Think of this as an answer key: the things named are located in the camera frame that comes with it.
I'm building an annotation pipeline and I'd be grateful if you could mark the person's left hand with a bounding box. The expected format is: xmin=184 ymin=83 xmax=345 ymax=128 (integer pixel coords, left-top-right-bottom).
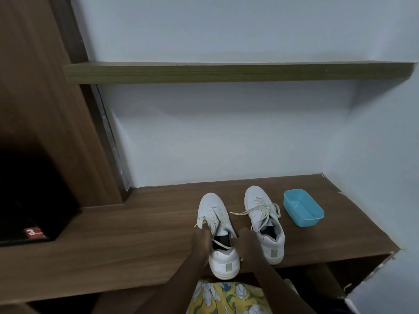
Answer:
xmin=191 ymin=225 xmax=213 ymax=259

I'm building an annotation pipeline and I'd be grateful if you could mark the person's right hand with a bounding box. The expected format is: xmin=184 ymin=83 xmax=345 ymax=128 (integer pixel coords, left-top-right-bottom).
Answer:
xmin=235 ymin=227 xmax=263 ymax=266

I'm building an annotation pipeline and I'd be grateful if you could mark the cream shoelace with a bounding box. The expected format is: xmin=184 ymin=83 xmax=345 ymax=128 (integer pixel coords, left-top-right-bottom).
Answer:
xmin=230 ymin=198 xmax=282 ymax=232
xmin=195 ymin=205 xmax=243 ymax=262

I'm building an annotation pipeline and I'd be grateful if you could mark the white sneaker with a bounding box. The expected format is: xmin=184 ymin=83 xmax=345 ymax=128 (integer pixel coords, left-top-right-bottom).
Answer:
xmin=197 ymin=192 xmax=241 ymax=280
xmin=244 ymin=185 xmax=286 ymax=265

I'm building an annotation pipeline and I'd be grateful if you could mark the blue plastic basket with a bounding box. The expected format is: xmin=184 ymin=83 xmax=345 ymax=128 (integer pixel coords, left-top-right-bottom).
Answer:
xmin=283 ymin=189 xmax=325 ymax=228

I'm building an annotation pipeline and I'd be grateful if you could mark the person's right forearm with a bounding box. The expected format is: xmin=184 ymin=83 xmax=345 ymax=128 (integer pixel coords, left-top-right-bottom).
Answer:
xmin=252 ymin=261 xmax=316 ymax=314

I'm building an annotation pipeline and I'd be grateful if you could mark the person's left forearm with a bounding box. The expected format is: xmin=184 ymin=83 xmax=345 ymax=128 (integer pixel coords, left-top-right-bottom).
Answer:
xmin=137 ymin=255 xmax=210 ymax=314

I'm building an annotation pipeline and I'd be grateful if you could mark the wooden wall shelf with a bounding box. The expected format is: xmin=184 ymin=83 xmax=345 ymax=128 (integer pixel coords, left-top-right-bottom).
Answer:
xmin=64 ymin=61 xmax=418 ymax=85

